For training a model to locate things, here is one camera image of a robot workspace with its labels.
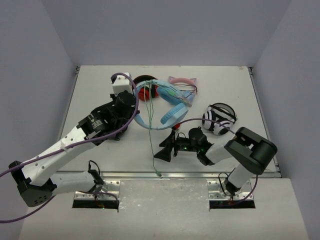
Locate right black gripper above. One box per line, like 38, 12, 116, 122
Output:
155, 129, 200, 162

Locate green headphone cable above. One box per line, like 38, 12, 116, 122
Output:
143, 79, 191, 179

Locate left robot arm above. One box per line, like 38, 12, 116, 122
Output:
9, 90, 139, 207

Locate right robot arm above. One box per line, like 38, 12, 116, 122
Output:
154, 127, 278, 196

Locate red headphones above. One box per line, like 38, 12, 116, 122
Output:
133, 75, 159, 102

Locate pink blue cat-ear headphones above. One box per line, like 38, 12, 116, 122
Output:
168, 76, 198, 102

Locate white black headphones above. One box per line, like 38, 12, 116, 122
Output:
202, 102, 237, 136

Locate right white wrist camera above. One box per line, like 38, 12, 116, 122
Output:
172, 123, 181, 132

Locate metal rail bracket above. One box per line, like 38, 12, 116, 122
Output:
53, 171, 253, 201

